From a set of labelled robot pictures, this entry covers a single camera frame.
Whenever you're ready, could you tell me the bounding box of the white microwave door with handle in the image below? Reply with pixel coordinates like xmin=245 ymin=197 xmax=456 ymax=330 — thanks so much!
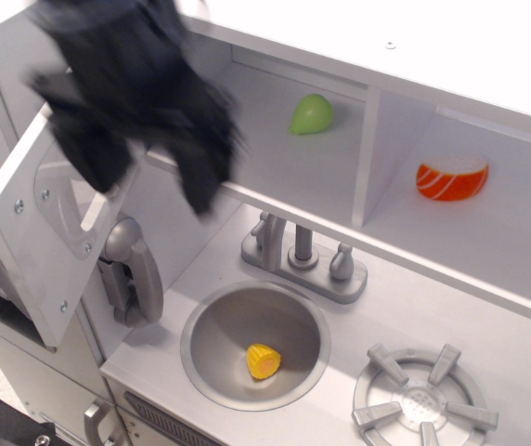
xmin=0 ymin=106 xmax=138 ymax=348

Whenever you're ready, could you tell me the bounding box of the grey toy faucet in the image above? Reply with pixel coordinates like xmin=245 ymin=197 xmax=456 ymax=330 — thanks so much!
xmin=241 ymin=212 xmax=369 ymax=305

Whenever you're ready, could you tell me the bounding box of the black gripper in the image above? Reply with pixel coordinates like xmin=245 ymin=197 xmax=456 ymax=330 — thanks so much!
xmin=28 ymin=69 xmax=248 ymax=217

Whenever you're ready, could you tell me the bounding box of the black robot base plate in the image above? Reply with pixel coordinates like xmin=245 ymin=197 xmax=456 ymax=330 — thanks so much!
xmin=0 ymin=400 xmax=64 ymax=445

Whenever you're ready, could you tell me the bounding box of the grey toy stove burner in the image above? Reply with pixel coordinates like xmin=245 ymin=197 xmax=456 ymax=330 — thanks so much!
xmin=352 ymin=344 xmax=499 ymax=446

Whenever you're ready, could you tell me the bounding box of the round metal sink bowl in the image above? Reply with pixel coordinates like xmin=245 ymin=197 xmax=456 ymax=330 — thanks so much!
xmin=180 ymin=282 xmax=331 ymax=412

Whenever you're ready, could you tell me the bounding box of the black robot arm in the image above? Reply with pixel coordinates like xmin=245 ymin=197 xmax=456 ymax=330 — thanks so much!
xmin=31 ymin=1 xmax=239 ymax=215

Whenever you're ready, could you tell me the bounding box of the grey toy wall phone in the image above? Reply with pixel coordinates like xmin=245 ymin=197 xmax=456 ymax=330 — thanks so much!
xmin=97 ymin=216 xmax=163 ymax=328

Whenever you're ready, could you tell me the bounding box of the grey oven door handle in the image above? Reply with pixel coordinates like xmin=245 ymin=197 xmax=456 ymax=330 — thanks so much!
xmin=84 ymin=402 xmax=115 ymax=446

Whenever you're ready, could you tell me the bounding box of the orange salmon sushi toy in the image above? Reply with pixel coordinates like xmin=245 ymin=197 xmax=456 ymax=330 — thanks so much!
xmin=416 ymin=154 xmax=490 ymax=202

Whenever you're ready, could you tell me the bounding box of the yellow toy corn piece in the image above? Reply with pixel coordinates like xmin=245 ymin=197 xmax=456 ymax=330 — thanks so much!
xmin=246 ymin=344 xmax=281 ymax=380

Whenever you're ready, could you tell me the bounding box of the green toy pear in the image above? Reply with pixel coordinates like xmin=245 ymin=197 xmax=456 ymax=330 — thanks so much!
xmin=289 ymin=94 xmax=334 ymax=135

